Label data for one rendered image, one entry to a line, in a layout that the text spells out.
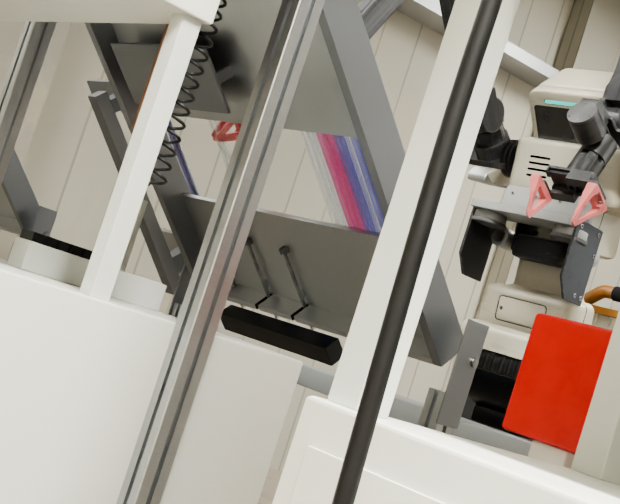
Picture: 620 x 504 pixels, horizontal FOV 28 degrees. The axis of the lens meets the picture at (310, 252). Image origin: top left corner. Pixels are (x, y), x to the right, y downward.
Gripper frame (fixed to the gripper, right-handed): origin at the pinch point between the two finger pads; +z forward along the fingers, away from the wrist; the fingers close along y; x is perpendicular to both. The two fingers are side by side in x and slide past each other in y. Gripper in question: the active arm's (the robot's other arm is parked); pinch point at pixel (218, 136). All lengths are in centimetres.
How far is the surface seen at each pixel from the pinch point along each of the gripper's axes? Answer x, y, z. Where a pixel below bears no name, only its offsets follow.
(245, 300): 32.8, -4.0, 5.2
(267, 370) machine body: 15, 49, 35
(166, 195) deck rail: 12.2, -19.1, 4.6
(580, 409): 21, 90, 18
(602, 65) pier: 176, -252, -388
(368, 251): 17.4, 34.6, 1.6
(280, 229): 16.8, 11.2, 1.6
